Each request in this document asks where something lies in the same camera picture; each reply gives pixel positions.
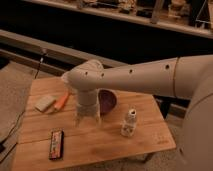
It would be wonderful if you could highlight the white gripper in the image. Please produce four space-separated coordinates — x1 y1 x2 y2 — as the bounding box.
75 104 101 126

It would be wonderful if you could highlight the wooden table board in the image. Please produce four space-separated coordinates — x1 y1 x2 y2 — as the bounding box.
12 77 176 171

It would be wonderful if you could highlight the orange carrot toy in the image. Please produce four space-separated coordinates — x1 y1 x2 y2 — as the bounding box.
52 92 69 113

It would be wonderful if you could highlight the dark purple bowl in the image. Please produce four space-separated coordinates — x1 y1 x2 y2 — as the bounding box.
98 90 117 115

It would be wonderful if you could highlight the black cable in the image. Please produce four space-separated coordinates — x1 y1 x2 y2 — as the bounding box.
0 49 48 154

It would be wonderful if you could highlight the beige sponge block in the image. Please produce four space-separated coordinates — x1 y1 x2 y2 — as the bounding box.
35 95 55 112

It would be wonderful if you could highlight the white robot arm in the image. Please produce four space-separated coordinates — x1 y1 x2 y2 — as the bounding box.
62 55 213 171

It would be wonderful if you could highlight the clear plastic bottle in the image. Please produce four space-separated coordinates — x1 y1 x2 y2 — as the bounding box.
121 108 137 137

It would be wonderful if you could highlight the wooden shelf with clutter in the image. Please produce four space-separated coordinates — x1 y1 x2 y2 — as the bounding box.
24 0 213 40

